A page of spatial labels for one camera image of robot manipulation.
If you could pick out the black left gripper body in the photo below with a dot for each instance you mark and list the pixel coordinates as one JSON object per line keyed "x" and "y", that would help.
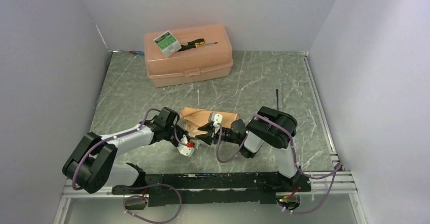
{"x": 170, "y": 134}

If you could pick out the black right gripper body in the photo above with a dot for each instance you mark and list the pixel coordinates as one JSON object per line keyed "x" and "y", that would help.
{"x": 225, "y": 136}

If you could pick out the peach satin napkin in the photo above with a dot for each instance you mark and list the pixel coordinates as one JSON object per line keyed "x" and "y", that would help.
{"x": 195, "y": 118}

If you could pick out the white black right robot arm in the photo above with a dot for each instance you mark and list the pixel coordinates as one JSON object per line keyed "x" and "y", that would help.
{"x": 275, "y": 138}

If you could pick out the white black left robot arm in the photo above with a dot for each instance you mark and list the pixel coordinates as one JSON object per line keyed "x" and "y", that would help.
{"x": 91, "y": 166}

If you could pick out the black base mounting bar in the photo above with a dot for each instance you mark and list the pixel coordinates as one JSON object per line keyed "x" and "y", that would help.
{"x": 207, "y": 188}

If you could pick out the peach plastic storage box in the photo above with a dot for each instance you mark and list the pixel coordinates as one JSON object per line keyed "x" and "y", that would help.
{"x": 199, "y": 64}

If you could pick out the red blue pen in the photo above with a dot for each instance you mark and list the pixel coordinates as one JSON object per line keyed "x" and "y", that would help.
{"x": 141, "y": 53}

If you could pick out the green white small box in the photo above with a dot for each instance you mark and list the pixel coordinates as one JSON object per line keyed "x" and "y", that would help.
{"x": 167, "y": 43}

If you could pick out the yellow black screwdriver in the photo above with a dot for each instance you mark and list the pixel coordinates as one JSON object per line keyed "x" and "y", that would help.
{"x": 194, "y": 44}

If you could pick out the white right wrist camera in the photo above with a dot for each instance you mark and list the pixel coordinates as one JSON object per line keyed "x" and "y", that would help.
{"x": 215, "y": 119}

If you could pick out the aluminium frame rail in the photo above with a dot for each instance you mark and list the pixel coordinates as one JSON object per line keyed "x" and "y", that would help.
{"x": 337, "y": 181}

